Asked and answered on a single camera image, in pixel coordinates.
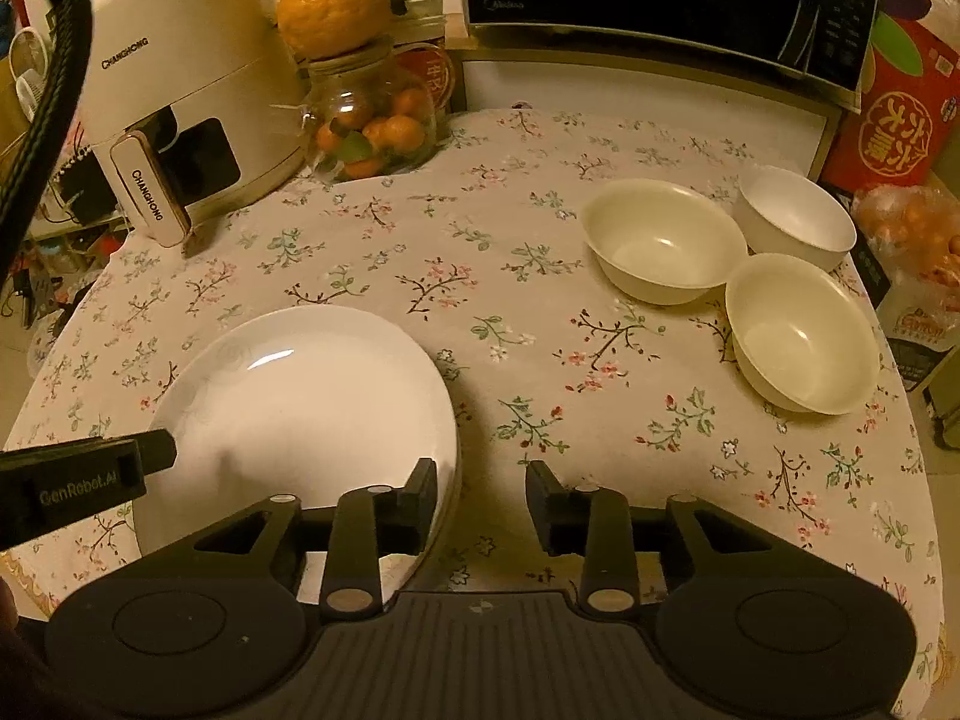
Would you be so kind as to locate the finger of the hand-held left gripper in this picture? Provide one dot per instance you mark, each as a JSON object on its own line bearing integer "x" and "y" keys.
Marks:
{"x": 159, "y": 450}

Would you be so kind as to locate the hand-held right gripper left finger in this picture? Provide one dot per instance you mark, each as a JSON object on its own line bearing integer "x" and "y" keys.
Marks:
{"x": 420, "y": 499}

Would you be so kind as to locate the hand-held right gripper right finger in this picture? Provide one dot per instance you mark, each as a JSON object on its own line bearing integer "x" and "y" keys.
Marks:
{"x": 544, "y": 502}

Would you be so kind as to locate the white plate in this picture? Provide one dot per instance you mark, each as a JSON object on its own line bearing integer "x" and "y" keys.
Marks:
{"x": 300, "y": 390}

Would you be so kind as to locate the cream bowl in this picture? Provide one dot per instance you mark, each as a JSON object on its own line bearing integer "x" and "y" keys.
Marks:
{"x": 660, "y": 240}
{"x": 802, "y": 337}

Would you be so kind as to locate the white bowl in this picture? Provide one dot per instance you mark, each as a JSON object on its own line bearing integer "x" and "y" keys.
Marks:
{"x": 795, "y": 214}

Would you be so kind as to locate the floral tablecloth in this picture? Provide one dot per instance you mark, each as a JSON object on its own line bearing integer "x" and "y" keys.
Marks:
{"x": 525, "y": 315}

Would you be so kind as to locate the glass jar of small oranges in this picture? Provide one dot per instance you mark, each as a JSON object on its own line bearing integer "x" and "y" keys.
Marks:
{"x": 375, "y": 120}

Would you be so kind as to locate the white air fryer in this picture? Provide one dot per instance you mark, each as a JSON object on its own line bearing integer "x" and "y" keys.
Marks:
{"x": 187, "y": 52}

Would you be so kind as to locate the white labelled food package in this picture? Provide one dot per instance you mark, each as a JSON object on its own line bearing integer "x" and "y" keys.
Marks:
{"x": 919, "y": 337}

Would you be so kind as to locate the glass mug with red label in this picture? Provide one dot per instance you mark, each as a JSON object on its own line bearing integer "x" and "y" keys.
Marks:
{"x": 431, "y": 79}

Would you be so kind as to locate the plastic bag of oranges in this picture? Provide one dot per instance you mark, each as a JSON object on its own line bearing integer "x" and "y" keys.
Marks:
{"x": 922, "y": 240}

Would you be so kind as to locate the large leafy orange citrus fruit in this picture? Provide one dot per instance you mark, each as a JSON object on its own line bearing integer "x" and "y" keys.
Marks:
{"x": 330, "y": 4}

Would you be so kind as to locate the red gift box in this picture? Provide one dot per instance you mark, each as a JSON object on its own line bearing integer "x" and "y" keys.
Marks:
{"x": 900, "y": 127}

